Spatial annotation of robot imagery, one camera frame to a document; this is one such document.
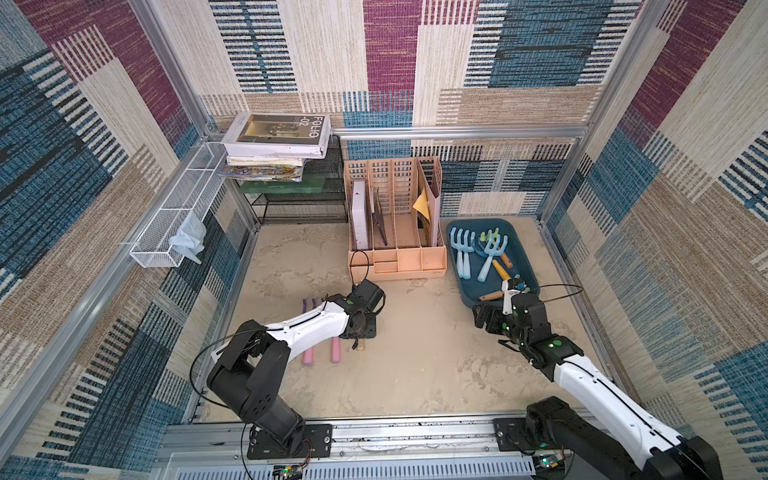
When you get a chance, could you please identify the teal plastic storage box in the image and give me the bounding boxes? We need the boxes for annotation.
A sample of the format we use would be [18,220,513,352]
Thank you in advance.
[445,218,539,308]

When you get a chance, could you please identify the purple rake pink handle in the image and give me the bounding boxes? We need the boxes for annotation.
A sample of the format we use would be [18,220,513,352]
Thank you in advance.
[302,297,317,366]
[330,337,342,364]

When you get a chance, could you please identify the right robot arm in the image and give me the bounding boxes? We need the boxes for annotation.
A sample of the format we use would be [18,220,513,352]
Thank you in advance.
[472,285,724,479]

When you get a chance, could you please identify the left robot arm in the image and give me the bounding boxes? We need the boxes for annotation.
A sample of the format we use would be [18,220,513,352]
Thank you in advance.
[202,280,386,460]

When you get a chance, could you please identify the large light blue rake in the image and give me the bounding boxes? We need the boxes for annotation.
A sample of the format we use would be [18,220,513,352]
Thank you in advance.
[476,233,510,284]

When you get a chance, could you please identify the dark navy notebook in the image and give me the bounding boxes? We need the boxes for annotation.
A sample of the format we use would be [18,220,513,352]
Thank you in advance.
[373,187,388,246]

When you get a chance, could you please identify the white grey book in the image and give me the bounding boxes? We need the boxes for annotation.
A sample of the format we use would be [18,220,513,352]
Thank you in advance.
[350,180,369,250]

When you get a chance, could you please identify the pink plastic desk organizer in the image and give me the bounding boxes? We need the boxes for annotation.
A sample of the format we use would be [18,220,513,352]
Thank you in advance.
[344,158,448,282]

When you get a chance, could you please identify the yellow paper folder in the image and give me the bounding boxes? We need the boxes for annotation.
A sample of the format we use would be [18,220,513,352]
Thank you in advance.
[412,189,431,223]

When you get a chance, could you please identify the black mesh shelf rack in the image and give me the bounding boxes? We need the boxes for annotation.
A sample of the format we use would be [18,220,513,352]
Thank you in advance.
[239,135,348,225]

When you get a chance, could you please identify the green folder on shelf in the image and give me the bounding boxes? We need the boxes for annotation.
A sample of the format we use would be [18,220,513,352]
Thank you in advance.
[239,174,327,195]

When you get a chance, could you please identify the stack of magazines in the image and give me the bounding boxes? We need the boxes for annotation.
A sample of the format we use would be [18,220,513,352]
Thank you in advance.
[217,156,306,182]

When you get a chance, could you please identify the white folio book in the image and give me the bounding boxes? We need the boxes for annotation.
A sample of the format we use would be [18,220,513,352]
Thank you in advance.
[221,112,331,159]

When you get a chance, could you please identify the crumpled plastic bag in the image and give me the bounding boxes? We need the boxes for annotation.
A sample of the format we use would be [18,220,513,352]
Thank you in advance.
[169,211,207,264]

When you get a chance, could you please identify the lime cultivator wooden handle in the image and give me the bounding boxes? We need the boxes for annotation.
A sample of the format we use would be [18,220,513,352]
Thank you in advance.
[479,279,531,301]

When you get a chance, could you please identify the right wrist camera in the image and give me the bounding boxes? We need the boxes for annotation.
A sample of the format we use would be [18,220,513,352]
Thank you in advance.
[501,280,521,315]

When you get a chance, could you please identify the light blue fork white handle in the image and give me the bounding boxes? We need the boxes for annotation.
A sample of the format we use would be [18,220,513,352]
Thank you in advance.
[450,227,476,280]

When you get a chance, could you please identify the blue tool yellow handle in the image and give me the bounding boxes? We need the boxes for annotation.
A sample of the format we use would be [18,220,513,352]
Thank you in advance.
[476,236,513,283]

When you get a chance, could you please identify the lime fork wooden handle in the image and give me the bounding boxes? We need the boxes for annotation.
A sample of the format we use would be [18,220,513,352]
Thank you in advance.
[479,230,513,268]

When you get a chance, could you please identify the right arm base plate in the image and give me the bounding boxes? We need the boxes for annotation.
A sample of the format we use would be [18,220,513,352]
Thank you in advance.
[492,417,539,455]

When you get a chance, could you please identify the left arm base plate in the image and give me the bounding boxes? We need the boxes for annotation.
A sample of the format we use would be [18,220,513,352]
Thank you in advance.
[245,423,334,460]

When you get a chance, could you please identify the white wire wall basket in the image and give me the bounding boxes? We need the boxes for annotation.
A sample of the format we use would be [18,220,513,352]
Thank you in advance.
[130,142,225,268]

